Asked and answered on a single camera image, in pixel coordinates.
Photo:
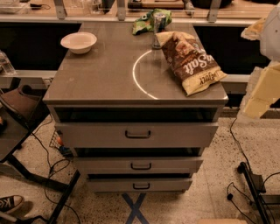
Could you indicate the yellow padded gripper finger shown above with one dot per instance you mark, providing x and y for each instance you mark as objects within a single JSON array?
[
  {"x": 263, "y": 89},
  {"x": 253, "y": 32}
]

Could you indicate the brown chip bag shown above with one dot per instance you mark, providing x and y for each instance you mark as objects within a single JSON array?
[{"x": 189, "y": 62}]

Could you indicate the green chip bag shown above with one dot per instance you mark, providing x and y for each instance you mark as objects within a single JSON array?
[{"x": 146, "y": 22}]

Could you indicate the white paper bowl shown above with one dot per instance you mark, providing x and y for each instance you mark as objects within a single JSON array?
[{"x": 79, "y": 42}]

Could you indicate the grey drawer cabinet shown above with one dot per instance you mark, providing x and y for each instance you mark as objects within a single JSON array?
[{"x": 123, "y": 80}]

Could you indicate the bottom grey drawer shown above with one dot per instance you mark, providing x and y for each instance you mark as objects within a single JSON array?
[{"x": 109, "y": 185}]

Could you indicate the grey drawer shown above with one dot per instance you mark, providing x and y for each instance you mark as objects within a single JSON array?
[
  {"x": 133, "y": 165},
  {"x": 109, "y": 185},
  {"x": 137, "y": 135}
]

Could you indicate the top grey drawer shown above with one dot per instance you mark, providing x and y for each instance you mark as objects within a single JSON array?
[{"x": 137, "y": 135}]

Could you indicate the middle grey drawer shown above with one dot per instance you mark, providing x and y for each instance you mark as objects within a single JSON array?
[{"x": 133, "y": 165}]

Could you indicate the brown padded chair seat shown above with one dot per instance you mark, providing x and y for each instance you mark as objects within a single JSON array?
[{"x": 24, "y": 103}]

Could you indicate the clear plastic water bottle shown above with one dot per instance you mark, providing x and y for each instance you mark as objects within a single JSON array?
[{"x": 6, "y": 64}]

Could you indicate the black and white sneaker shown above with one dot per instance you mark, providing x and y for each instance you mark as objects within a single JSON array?
[{"x": 11, "y": 203}]

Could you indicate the black stand with cables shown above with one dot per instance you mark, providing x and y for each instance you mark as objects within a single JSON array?
[{"x": 261, "y": 199}]

